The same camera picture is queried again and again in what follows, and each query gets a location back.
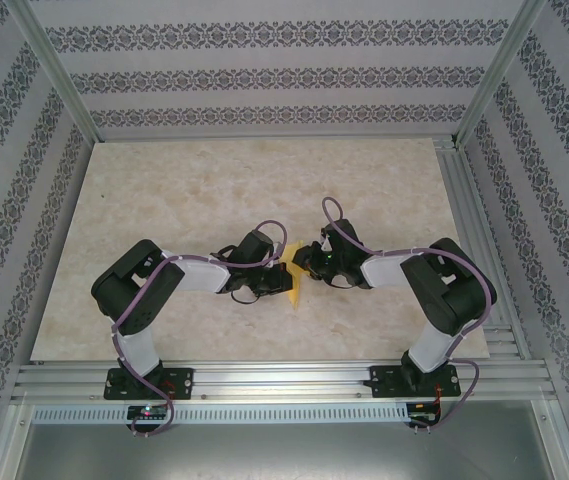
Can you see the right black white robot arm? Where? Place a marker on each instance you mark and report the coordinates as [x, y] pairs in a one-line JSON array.
[[444, 300]]

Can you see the aluminium side rail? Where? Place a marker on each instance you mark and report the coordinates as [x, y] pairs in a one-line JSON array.
[[465, 200]]

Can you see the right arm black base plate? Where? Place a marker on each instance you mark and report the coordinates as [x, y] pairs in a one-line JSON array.
[[383, 382]]

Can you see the yellow paper sheet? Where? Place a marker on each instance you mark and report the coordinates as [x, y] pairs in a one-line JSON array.
[[295, 297]]

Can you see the aluminium mounting rail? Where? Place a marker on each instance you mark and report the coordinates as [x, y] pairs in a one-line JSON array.
[[284, 382]]

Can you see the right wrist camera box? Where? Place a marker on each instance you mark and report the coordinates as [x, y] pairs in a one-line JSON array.
[[344, 235]]

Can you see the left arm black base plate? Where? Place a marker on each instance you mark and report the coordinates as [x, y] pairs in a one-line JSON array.
[[184, 384]]

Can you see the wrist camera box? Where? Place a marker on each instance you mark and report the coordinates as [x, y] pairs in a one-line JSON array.
[[344, 235], [254, 245]]

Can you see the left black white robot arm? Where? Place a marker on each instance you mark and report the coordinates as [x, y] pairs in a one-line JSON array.
[[199, 277]]

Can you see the aluminium frame post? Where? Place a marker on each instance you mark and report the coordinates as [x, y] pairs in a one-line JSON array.
[[11, 445], [60, 70], [500, 70], [559, 445]]

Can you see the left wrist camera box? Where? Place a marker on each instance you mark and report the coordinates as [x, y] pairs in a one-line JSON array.
[[254, 245]]

